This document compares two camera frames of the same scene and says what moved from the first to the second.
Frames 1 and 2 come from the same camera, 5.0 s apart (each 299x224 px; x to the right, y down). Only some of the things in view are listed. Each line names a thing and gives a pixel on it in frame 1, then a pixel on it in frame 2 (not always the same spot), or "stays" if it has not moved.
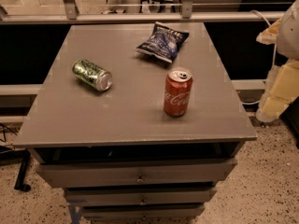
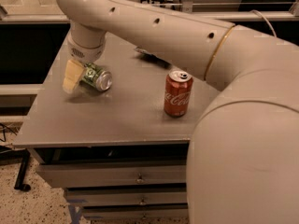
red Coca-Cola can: x=178 y=83 stays
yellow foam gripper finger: x=282 y=90 to x=85 y=45
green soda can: x=92 y=75 stays
